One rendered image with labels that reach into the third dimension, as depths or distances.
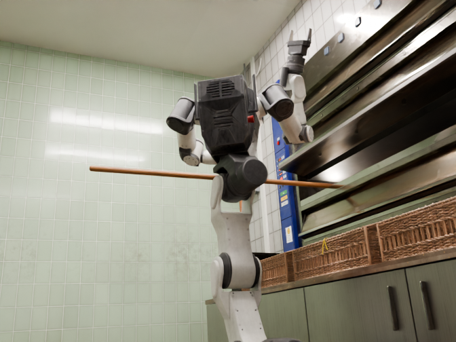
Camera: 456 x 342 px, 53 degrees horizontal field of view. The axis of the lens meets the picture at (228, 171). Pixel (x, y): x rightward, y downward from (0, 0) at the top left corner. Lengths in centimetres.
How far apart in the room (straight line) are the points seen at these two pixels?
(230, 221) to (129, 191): 186
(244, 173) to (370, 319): 69
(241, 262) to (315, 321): 41
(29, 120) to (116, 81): 77
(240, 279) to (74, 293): 183
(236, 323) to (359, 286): 47
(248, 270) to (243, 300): 12
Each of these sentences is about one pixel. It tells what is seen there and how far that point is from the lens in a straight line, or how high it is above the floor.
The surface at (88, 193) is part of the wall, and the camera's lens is 360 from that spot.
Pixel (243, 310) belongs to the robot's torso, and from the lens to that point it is 183.
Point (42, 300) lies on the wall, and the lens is 344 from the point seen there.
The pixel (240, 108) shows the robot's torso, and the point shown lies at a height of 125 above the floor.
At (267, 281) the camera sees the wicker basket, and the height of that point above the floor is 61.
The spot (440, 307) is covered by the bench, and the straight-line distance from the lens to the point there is 151.
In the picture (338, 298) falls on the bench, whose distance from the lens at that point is 187.
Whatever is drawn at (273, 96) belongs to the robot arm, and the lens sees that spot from 203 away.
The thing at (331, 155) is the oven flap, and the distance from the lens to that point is 288.
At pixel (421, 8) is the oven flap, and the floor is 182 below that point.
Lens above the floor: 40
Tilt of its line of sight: 19 degrees up
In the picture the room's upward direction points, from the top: 3 degrees counter-clockwise
